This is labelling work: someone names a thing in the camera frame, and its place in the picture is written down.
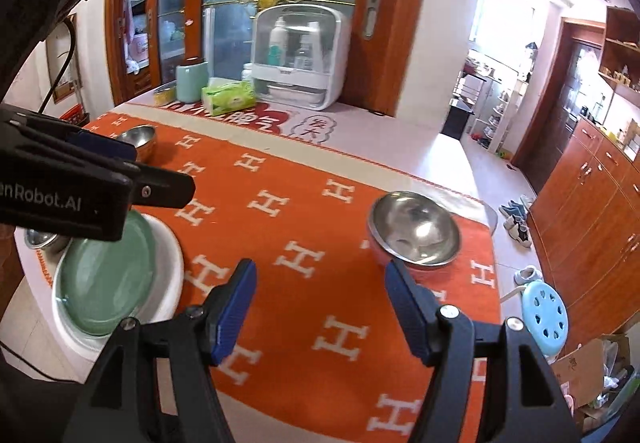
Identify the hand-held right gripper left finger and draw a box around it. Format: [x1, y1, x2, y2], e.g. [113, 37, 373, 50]
[60, 259, 257, 443]

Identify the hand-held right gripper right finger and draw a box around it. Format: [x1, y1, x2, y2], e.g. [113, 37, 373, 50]
[384, 260, 585, 443]

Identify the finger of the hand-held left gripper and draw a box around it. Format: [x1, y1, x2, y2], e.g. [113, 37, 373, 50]
[0, 158, 196, 242]
[0, 108, 139, 166]

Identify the small steel bowl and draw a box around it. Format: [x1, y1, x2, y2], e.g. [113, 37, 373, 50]
[22, 228, 69, 255]
[115, 125, 157, 162]

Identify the white patterned plate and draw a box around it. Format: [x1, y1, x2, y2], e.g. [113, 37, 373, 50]
[50, 218, 185, 365]

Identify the large steel bowl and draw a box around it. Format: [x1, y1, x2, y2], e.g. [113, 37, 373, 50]
[368, 192, 462, 281]

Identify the green plate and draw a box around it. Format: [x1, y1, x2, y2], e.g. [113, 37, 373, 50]
[59, 210, 157, 337]

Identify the red box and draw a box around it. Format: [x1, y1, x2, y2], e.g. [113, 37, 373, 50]
[60, 103, 92, 126]

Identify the pale green cup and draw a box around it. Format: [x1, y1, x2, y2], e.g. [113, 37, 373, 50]
[175, 60, 210, 104]

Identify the green tissue pack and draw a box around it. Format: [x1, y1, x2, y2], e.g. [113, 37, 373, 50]
[201, 78, 257, 118]

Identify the light blue shoes pair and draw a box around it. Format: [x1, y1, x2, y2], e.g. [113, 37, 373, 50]
[513, 265, 544, 287]

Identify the orange lettered blanket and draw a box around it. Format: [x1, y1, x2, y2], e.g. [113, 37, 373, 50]
[82, 112, 502, 443]

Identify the blue plastic stool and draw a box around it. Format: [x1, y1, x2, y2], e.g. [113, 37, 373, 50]
[521, 281, 569, 360]

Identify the dark sneakers pair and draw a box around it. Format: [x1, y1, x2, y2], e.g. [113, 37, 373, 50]
[500, 195, 535, 250]

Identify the white printed tablecloth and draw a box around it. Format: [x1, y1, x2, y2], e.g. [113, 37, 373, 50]
[115, 95, 497, 234]

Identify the cardboard box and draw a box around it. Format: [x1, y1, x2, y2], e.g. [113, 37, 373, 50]
[550, 333, 634, 424]

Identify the white bottle teal label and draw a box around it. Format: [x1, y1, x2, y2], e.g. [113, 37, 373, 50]
[268, 18, 289, 66]

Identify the clear bottle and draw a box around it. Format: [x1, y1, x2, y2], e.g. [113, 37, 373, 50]
[294, 35, 314, 72]

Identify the white shelf rack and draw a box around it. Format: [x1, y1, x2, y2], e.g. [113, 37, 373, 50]
[470, 73, 522, 154]

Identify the white storage box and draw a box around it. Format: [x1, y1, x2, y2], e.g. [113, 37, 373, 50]
[251, 5, 351, 111]

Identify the wall picture frame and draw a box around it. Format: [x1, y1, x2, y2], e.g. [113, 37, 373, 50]
[46, 13, 82, 104]

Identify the black cable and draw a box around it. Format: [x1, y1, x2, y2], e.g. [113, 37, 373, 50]
[39, 17, 77, 112]

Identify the wooden wall cupboard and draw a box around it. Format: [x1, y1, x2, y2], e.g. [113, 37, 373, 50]
[515, 5, 640, 346]

